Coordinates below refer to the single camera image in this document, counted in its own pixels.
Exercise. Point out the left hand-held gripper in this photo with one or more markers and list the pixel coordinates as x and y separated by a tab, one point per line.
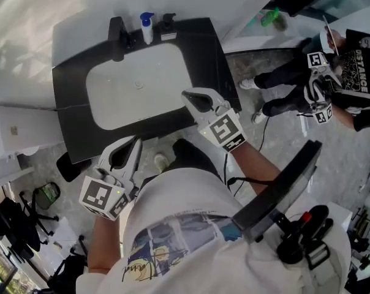
100	194

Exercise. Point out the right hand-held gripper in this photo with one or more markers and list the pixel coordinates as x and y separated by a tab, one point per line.
225	130

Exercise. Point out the small grey square container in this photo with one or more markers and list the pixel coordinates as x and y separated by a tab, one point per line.
168	32

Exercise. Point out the white spray bottle blue cap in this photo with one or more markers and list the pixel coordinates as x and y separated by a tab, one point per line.
147	32

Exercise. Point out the person's right forearm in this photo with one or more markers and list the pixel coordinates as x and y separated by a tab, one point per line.
255	170

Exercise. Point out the person's left forearm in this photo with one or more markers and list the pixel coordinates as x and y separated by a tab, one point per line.
103	247

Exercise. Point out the person's left shoe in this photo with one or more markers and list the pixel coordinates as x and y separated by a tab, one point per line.
162	163

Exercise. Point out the black waste bin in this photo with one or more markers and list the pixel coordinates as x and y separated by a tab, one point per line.
70	167

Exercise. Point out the person's black trousers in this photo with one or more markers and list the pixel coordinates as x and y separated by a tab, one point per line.
194	158

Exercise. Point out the white sink basin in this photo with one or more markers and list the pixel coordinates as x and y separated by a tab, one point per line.
136	96

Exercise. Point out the person's white printed shirt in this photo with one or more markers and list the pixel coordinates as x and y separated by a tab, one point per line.
179	201

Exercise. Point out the dark-topped wooden vanity cabinet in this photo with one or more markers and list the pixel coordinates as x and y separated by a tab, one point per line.
68	103

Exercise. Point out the metal mesh waste bin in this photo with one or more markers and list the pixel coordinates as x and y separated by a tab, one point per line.
47	196

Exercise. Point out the white appliance box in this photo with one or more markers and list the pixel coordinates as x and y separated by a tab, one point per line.
22	130

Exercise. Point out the black chest-mounted screen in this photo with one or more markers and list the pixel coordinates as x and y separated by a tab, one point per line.
280	188

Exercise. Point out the black faucet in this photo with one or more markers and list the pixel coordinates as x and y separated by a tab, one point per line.
116	38

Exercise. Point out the black office chair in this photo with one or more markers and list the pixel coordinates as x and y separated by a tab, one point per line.
68	268
16	225

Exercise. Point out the white side table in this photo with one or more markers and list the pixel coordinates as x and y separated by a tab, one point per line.
341	217

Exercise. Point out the black chest mount red button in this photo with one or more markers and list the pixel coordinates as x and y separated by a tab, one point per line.
304	237

